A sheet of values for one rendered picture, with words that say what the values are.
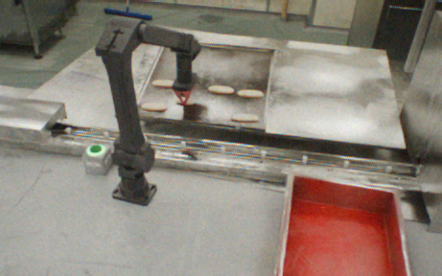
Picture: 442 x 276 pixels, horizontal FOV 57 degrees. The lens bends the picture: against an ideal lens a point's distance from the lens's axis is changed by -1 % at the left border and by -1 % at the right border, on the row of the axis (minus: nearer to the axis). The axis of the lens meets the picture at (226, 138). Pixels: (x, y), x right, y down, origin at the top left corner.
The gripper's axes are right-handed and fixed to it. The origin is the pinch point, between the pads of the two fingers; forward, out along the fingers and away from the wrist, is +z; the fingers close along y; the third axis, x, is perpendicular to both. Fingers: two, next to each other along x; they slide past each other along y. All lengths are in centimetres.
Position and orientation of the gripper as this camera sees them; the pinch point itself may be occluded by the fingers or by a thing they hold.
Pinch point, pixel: (185, 99)
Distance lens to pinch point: 157.5
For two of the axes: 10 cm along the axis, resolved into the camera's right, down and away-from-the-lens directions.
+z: -0.3, 7.3, 6.8
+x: -9.7, -1.9, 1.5
